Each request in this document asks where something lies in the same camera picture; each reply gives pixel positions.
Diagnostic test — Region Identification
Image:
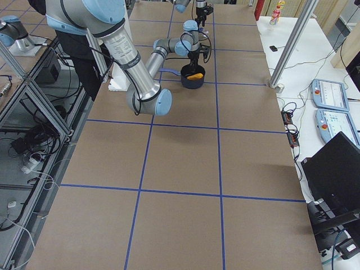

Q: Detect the blue saucepan with handle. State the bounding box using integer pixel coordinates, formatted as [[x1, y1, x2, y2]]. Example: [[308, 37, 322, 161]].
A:
[[159, 64, 206, 89]]

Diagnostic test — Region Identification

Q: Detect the teach pendant tablet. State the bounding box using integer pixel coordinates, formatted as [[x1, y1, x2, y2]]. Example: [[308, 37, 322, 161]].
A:
[[316, 109, 359, 147], [309, 79, 349, 112]]

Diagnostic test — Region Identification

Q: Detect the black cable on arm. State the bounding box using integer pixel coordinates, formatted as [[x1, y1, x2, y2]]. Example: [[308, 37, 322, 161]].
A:
[[165, 28, 212, 64]]

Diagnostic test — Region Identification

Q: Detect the black laptop on stand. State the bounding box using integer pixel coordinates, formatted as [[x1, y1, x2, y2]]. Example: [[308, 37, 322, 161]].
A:
[[301, 132, 359, 243]]

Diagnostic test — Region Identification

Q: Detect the red patterned plastic bottle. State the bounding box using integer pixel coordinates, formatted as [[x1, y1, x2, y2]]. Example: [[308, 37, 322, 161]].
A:
[[268, 1, 285, 30]]

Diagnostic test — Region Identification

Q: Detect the yellow corn cob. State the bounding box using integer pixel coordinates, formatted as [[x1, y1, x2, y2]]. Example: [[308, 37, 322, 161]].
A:
[[186, 73, 204, 80]]

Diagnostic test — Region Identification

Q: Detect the aluminium frame post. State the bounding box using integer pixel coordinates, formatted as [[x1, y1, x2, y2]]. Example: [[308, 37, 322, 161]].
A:
[[268, 0, 318, 93]]

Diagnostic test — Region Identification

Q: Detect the lower teach pendant tablet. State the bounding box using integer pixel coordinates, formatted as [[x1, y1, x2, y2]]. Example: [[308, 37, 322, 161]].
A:
[[316, 109, 359, 147]]

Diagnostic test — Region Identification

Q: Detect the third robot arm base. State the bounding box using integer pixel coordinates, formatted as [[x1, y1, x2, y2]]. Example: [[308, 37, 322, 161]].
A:
[[1, 15, 42, 57]]

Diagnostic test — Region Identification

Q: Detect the white camera stand column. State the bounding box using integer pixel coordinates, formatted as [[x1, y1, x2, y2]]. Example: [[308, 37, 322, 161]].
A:
[[107, 0, 136, 92]]

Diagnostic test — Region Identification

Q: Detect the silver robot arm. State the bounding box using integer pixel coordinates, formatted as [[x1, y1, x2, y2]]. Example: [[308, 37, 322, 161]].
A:
[[46, 1, 211, 116], [170, 0, 214, 27]]

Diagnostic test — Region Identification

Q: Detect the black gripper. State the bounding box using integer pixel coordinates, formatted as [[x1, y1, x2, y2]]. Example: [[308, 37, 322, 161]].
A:
[[187, 43, 211, 74], [195, 4, 214, 27]]

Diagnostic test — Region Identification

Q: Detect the upper teach pendant tablet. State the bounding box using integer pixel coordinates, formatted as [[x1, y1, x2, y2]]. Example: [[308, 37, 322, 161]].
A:
[[309, 79, 349, 112]]

